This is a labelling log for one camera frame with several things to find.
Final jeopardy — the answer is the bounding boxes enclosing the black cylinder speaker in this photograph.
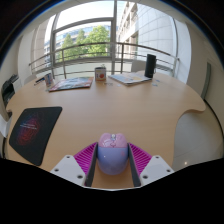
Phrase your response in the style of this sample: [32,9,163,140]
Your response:
[144,53,157,79]

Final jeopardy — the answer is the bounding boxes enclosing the black mouse pad red swirl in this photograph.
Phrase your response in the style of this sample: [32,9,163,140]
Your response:
[8,106,64,167]

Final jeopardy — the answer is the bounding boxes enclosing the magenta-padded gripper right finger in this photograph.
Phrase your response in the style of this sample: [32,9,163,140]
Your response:
[127,142,175,188]

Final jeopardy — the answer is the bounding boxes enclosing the red and blue magazine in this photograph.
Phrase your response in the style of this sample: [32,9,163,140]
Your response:
[48,76,95,93]

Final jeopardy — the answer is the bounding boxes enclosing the pink and lilac computer mouse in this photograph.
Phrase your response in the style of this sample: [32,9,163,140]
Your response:
[96,132,130,176]

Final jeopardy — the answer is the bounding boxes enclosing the small dark blue box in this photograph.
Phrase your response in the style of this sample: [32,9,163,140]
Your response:
[33,76,46,85]

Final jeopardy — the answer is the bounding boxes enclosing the patterned mug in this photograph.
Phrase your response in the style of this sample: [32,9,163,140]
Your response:
[44,72,54,88]

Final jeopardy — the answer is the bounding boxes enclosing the metal balcony railing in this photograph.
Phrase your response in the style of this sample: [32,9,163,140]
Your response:
[28,41,181,81]

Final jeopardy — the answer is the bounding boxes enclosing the open white booklet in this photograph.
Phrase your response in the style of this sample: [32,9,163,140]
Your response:
[107,72,153,86]

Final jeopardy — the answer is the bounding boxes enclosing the black printer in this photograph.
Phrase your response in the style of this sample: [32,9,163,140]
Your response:
[0,73,20,108]

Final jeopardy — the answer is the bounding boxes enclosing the white mug red print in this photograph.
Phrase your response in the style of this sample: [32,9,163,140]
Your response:
[94,66,107,82]

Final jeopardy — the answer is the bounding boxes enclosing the white chair wooden legs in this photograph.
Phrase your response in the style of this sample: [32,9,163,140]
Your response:
[0,114,13,138]

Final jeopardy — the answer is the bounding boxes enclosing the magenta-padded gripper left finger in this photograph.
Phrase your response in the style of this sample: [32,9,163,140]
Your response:
[49,141,99,188]

